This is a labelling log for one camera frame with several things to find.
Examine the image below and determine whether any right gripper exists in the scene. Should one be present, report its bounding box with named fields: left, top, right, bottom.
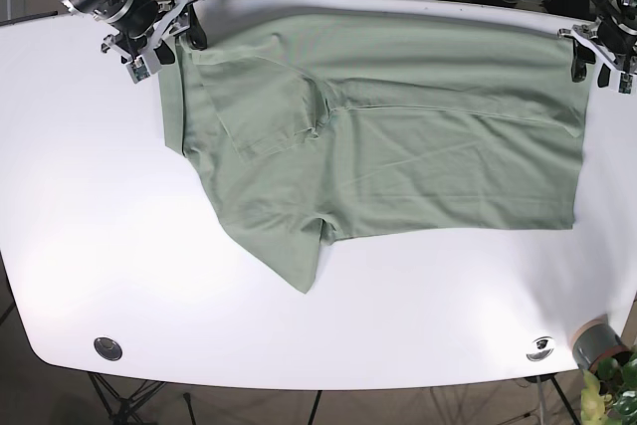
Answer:
left=60, top=0, right=208, bottom=84

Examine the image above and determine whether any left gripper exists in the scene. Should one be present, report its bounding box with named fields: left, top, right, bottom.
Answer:
left=557, top=0, right=636, bottom=95

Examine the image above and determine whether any green polo shirt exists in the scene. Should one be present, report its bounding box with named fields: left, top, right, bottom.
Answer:
left=158, top=12, right=590, bottom=292

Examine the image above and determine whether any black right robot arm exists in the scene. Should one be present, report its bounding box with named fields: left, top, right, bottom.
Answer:
left=60, top=0, right=207, bottom=84

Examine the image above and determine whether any grey plant pot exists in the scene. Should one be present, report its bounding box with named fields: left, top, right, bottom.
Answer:
left=569, top=318, right=629, bottom=371

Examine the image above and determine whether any right silver table grommet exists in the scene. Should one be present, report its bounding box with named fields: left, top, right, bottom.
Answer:
left=526, top=336, right=555, bottom=362

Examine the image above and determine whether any silver table grommet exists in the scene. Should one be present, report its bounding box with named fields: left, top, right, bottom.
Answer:
left=526, top=336, right=555, bottom=362
left=94, top=336, right=123, bottom=361

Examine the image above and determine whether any left silver table grommet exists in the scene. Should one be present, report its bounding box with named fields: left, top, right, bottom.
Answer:
left=94, top=336, right=123, bottom=361

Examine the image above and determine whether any green potted plant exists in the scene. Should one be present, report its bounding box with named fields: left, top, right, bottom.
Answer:
left=580, top=350, right=636, bottom=425

